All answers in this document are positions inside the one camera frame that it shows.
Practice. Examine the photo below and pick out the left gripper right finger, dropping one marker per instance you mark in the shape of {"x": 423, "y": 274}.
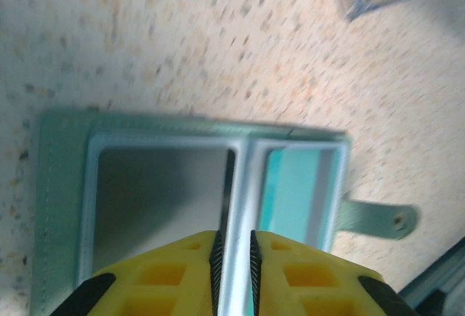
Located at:
{"x": 309, "y": 279}

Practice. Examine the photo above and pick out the aluminium frame rail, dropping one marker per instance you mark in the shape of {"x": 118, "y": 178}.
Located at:
{"x": 436, "y": 279}

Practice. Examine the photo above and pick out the green card holder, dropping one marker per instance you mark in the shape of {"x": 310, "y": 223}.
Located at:
{"x": 61, "y": 192}

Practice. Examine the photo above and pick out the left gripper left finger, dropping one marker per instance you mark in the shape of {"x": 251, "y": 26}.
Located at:
{"x": 163, "y": 279}

